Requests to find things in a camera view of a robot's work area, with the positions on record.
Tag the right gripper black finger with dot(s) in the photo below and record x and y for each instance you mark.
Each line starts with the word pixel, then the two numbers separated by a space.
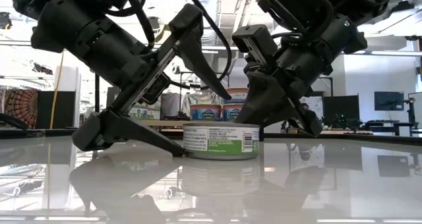
pixel 280 115
pixel 260 95

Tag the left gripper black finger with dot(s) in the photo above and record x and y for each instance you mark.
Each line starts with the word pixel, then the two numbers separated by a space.
pixel 201 66
pixel 115 128

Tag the silver lid green label can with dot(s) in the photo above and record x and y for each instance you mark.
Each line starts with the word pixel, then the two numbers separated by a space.
pixel 145 113
pixel 221 141

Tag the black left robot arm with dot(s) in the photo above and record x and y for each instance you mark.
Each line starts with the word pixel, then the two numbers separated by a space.
pixel 82 29

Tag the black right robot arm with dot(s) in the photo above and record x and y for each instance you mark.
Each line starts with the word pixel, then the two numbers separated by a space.
pixel 362 0

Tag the white poster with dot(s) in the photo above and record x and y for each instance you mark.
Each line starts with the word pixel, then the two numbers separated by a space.
pixel 314 103

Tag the black panel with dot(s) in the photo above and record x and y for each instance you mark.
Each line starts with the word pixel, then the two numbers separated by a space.
pixel 62 108

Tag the long ceiling light strip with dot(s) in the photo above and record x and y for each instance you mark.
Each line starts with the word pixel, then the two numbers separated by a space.
pixel 389 52

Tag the small black flat monitor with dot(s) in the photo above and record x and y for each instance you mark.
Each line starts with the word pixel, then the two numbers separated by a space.
pixel 389 101

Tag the red patterned tapestry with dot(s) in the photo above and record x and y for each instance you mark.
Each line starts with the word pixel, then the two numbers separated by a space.
pixel 21 102

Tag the black desk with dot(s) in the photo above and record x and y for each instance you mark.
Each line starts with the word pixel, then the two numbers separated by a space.
pixel 385 126

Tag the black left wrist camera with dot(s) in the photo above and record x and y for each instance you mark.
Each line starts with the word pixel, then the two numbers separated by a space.
pixel 156 87

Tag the wooden shelf black metal frame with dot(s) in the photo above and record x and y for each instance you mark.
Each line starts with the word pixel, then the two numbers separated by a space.
pixel 165 122

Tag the black metal table frame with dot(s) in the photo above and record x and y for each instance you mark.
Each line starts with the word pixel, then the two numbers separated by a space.
pixel 395 139

